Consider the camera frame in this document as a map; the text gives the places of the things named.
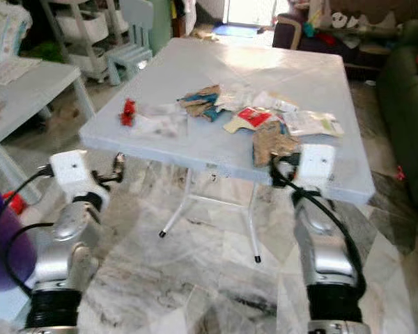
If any clear plastic bag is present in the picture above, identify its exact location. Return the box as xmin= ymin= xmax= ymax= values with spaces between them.
xmin=136 ymin=102 xmax=189 ymax=139

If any dark green sofa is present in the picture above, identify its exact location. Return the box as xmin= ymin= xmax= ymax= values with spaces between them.
xmin=376 ymin=19 xmax=418 ymax=273

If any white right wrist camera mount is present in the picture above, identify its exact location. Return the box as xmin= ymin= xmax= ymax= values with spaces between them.
xmin=296 ymin=143 xmax=337 ymax=193

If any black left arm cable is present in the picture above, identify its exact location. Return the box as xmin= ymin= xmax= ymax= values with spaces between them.
xmin=0 ymin=166 xmax=55 ymax=293

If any white diaper pack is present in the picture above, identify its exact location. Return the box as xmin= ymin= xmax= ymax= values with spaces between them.
xmin=0 ymin=0 xmax=33 ymax=65

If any red and white packet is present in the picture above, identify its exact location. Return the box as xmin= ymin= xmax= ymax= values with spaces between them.
xmin=224 ymin=106 xmax=280 ymax=134

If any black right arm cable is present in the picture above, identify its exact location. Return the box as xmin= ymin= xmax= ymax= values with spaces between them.
xmin=273 ymin=161 xmax=367 ymax=296

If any low white plastic table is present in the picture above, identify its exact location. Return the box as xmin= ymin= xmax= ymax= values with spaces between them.
xmin=0 ymin=58 xmax=97 ymax=190

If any crumpled brown and blue paper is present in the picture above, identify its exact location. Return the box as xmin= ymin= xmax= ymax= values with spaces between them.
xmin=177 ymin=84 xmax=223 ymax=123

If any white and green packet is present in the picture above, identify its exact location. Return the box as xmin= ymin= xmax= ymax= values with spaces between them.
xmin=281 ymin=109 xmax=345 ymax=138

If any pale green child chair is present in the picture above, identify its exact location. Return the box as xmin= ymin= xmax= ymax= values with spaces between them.
xmin=105 ymin=0 xmax=156 ymax=86

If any light blue plastic stool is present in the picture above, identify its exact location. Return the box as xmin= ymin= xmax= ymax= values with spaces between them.
xmin=0 ymin=284 xmax=30 ymax=329

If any green plastic item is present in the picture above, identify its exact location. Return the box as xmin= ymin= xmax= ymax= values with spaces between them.
xmin=24 ymin=41 xmax=68 ymax=64

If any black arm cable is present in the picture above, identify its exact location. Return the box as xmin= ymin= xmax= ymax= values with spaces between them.
xmin=273 ymin=161 xmax=367 ymax=296
xmin=0 ymin=166 xmax=55 ymax=293

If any white folding table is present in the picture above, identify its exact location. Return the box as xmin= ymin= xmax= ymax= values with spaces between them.
xmin=79 ymin=38 xmax=376 ymax=264

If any dark purple armchair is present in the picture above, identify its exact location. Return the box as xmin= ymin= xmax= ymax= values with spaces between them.
xmin=271 ymin=0 xmax=418 ymax=65

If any hanging white pink cloth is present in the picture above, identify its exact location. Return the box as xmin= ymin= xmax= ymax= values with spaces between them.
xmin=180 ymin=0 xmax=198 ymax=36

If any blue door mat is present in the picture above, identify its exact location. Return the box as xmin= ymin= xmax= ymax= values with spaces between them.
xmin=212 ymin=24 xmax=273 ymax=40

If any crumpled red wrapper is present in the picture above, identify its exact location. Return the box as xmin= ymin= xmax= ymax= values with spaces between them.
xmin=120 ymin=98 xmax=137 ymax=128

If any white shelf cart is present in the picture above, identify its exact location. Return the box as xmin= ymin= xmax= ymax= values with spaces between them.
xmin=42 ymin=0 xmax=130 ymax=85

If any crumpled white wrapper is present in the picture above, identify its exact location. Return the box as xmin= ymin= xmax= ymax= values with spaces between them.
xmin=216 ymin=86 xmax=300 ymax=114

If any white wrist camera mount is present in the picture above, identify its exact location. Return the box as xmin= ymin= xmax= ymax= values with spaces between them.
xmin=50 ymin=149 xmax=102 ymax=200
xmin=296 ymin=143 xmax=337 ymax=193

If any white printed paper sheet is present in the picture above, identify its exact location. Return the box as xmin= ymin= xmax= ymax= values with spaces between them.
xmin=0 ymin=58 xmax=57 ymax=86

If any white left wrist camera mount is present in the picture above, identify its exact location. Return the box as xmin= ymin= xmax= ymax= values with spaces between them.
xmin=50 ymin=149 xmax=102 ymax=200

